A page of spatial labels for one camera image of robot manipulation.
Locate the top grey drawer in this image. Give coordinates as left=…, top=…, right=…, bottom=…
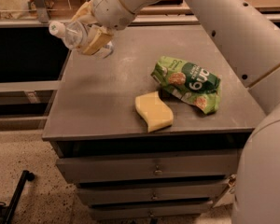
left=56, top=149, right=238, bottom=183

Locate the green snack bag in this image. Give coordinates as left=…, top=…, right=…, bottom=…
left=151, top=56, right=221, bottom=115

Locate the bottom grey drawer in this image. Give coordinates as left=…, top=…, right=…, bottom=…
left=91, top=201, right=213, bottom=220

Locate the cardboard box on floor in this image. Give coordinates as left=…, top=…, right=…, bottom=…
left=213, top=175, right=236, bottom=208

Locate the black stand leg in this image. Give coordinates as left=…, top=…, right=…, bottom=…
left=0, top=170, right=35, bottom=224

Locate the grey drawer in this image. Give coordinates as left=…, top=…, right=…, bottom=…
left=77, top=180, right=227, bottom=205
left=91, top=201, right=213, bottom=220
left=56, top=149, right=238, bottom=183

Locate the yellow sponge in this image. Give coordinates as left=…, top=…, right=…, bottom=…
left=135, top=91, right=174, bottom=133

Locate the beige bag on shelf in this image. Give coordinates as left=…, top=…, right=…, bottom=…
left=0, top=0, right=31, bottom=21

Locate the grey drawer cabinet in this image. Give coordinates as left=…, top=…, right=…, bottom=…
left=43, top=26, right=264, bottom=220

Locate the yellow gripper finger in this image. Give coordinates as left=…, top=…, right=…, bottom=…
left=77, top=25, right=114, bottom=56
left=71, top=0, right=97, bottom=24

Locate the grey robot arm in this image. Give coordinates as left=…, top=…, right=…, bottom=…
left=74, top=0, right=280, bottom=224

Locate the clear plastic water bottle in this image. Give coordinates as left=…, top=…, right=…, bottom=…
left=49, top=20, right=115, bottom=60

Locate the middle grey drawer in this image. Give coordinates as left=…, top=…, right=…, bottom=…
left=77, top=180, right=227, bottom=205

